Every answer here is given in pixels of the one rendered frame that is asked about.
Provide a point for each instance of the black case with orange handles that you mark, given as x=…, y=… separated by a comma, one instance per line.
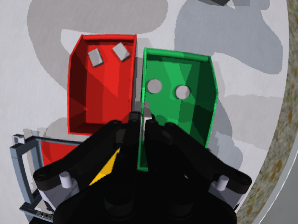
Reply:
x=39, y=221

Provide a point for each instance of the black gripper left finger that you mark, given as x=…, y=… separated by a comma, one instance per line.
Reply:
x=66, y=177

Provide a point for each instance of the green bin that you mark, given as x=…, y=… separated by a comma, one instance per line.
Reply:
x=195, y=114

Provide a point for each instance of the grey metal shelf rack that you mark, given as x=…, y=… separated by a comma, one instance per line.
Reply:
x=44, y=151

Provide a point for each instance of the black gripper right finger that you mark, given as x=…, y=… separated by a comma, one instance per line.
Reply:
x=191, y=158

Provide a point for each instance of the red bin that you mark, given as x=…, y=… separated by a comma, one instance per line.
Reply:
x=98, y=95

